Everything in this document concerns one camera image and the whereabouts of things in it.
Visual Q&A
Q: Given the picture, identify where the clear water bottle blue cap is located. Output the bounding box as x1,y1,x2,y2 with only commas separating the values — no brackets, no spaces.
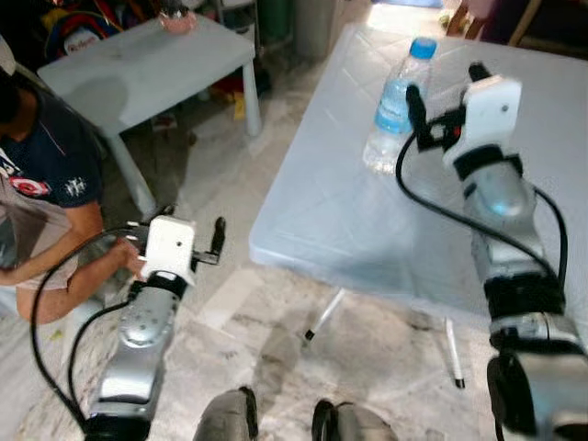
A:
363,37,438,175

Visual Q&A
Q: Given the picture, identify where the large white plastic table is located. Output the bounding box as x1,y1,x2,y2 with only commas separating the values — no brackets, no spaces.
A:
248,20,588,389

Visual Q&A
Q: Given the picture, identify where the seated person in navy shirt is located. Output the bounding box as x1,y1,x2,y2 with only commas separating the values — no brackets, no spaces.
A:
0,37,148,324

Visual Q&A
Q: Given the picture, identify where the small white plastic table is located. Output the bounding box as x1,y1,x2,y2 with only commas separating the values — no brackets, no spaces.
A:
37,14,264,218

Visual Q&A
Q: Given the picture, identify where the grey left robot leg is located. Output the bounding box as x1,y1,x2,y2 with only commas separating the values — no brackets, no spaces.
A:
193,386,260,441

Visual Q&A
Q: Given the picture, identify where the grey robot leg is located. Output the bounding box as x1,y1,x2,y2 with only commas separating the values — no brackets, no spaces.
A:
193,386,260,441
311,398,401,441

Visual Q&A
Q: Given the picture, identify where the pink bowl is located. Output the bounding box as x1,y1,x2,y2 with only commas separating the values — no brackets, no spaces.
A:
158,4,198,36

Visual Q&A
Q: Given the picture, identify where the red blue printed bag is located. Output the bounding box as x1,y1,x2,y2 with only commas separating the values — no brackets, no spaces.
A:
41,2,125,61

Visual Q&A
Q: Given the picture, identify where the grey right robot leg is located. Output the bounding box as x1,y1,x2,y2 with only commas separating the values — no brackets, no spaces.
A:
311,398,401,441

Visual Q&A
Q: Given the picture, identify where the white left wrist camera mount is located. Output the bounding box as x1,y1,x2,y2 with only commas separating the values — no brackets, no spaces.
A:
142,217,197,284

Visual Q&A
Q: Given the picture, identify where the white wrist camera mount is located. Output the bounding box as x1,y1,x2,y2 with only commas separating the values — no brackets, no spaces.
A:
142,217,197,284
444,75,523,175

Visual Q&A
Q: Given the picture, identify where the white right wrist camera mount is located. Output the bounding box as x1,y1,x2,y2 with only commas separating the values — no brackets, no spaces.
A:
444,75,523,175

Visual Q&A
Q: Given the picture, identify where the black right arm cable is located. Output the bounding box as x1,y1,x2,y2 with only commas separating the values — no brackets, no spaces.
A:
395,133,569,286

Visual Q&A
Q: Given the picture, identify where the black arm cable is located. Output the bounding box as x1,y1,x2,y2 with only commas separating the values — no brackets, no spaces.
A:
395,133,569,286
29,223,139,433

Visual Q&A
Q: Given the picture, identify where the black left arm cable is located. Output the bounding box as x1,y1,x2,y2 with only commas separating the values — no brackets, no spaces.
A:
29,223,139,433

